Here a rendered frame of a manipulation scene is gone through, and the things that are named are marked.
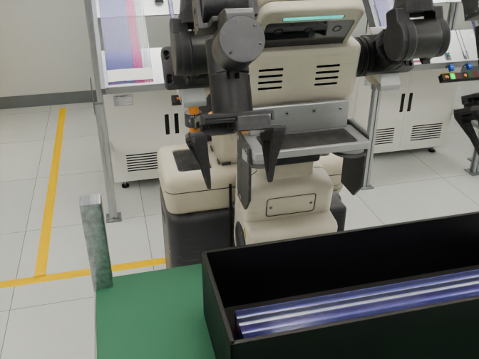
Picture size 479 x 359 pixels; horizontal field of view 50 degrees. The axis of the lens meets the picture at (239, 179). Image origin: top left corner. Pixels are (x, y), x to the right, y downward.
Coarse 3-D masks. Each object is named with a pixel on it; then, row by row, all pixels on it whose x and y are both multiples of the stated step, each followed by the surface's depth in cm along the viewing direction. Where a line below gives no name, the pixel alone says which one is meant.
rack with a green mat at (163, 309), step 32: (96, 224) 74; (96, 256) 76; (96, 288) 79; (128, 288) 79; (160, 288) 79; (192, 288) 79; (96, 320) 73; (128, 320) 73; (160, 320) 73; (192, 320) 73; (96, 352) 68; (128, 352) 68; (160, 352) 68; (192, 352) 68
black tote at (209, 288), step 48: (288, 240) 71; (336, 240) 73; (384, 240) 75; (432, 240) 78; (240, 288) 73; (288, 288) 75; (336, 288) 78; (288, 336) 56; (336, 336) 58; (384, 336) 60; (432, 336) 62
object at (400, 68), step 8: (384, 32) 109; (376, 40) 110; (376, 48) 110; (376, 56) 110; (384, 56) 110; (376, 64) 112; (384, 64) 111; (392, 64) 110; (400, 64) 111; (368, 72) 112; (376, 72) 113; (384, 72) 113; (392, 72) 114; (400, 72) 115
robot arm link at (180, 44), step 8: (184, 0) 90; (184, 8) 90; (184, 16) 90; (192, 16) 90; (176, 24) 90; (184, 24) 90; (192, 24) 93; (176, 32) 90; (184, 32) 90; (176, 40) 89; (184, 40) 89; (176, 48) 88; (184, 48) 88; (176, 56) 89; (184, 56) 89; (176, 64) 89; (184, 64) 89; (176, 72) 91; (184, 72) 91
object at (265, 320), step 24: (384, 288) 72; (408, 288) 72; (432, 288) 72; (456, 288) 72; (240, 312) 68; (264, 312) 68; (288, 312) 68; (312, 312) 68; (336, 312) 68; (360, 312) 68; (384, 312) 68; (240, 336) 66
